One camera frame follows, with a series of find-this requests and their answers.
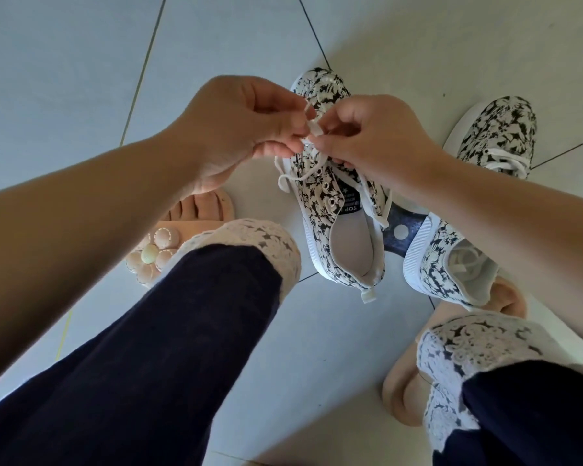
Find person's left hand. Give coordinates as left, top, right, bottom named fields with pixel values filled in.
left=170, top=74, right=317, bottom=195

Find person's right hand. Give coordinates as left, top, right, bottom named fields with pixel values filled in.
left=310, top=94, right=448, bottom=195

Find bright white shoelace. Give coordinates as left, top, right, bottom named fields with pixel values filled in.
left=446, top=148, right=533, bottom=282
left=273, top=104, right=393, bottom=228

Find floral sneaker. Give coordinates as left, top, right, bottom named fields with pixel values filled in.
left=403, top=95, right=538, bottom=311
left=281, top=67, right=392, bottom=304

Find person's right forearm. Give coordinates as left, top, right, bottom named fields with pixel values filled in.
left=417, top=150, right=583, bottom=355

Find person's left forearm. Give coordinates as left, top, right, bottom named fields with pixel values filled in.
left=0, top=128, right=205, bottom=394

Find person's left leg navy trousers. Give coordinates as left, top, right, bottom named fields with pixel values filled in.
left=0, top=219, right=303, bottom=466

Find person's leg navy trousers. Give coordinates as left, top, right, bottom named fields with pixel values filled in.
left=415, top=313, right=583, bottom=466
left=0, top=219, right=303, bottom=466

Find person's right leg navy trousers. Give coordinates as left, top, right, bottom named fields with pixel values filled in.
left=415, top=313, right=583, bottom=466

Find pink slipper with white charms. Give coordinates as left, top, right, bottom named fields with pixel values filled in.
left=124, top=188, right=235, bottom=289

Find pink slipper with green charm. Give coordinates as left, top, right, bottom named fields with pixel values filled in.
left=381, top=276, right=528, bottom=428

